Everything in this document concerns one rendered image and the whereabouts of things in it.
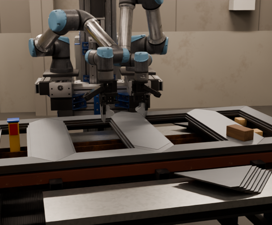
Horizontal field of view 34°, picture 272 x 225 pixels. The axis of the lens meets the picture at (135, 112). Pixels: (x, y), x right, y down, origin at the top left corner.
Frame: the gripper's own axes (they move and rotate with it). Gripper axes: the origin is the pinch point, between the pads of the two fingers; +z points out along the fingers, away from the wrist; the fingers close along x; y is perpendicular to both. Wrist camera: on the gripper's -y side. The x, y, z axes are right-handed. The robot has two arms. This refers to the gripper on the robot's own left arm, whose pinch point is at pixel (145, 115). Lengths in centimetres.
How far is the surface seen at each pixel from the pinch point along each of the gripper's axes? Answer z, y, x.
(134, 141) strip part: 0.7, 17.1, 44.1
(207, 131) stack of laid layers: 3.0, -24.8, 29.1
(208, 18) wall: -42, -190, -363
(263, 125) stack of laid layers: 3, -58, 27
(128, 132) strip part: 0.7, 16.5, 29.0
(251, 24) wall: -32, -252, -354
